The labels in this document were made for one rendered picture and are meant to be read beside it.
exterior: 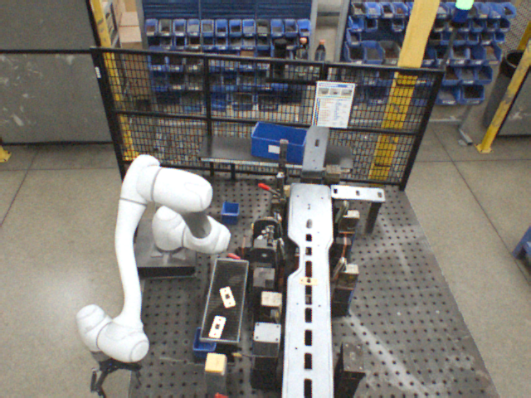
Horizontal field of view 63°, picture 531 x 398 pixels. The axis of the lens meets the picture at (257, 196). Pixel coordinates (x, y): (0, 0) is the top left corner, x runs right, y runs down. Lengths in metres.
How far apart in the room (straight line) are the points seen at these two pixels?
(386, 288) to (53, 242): 2.50
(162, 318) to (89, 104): 2.38
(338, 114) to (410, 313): 1.15
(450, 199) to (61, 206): 3.34
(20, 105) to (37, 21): 0.81
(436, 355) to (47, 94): 3.47
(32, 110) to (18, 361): 2.12
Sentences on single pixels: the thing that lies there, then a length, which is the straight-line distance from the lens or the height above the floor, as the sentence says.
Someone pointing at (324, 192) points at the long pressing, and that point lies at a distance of 2.41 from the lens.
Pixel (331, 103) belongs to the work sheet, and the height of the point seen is 1.31.
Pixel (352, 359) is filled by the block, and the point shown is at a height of 1.03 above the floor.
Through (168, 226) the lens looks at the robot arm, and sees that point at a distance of 2.15.
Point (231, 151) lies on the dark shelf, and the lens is 2.60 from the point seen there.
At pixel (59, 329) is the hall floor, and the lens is 3.23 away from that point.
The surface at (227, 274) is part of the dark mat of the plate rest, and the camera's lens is 1.80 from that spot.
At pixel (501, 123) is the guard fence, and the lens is 4.86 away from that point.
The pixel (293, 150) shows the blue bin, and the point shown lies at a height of 1.12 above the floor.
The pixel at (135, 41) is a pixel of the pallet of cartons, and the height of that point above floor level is 0.74.
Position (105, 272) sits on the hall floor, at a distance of 3.41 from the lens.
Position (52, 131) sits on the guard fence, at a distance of 4.40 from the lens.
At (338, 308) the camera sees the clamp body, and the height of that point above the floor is 0.76.
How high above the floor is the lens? 2.60
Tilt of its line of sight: 43 degrees down
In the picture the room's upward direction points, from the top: 2 degrees clockwise
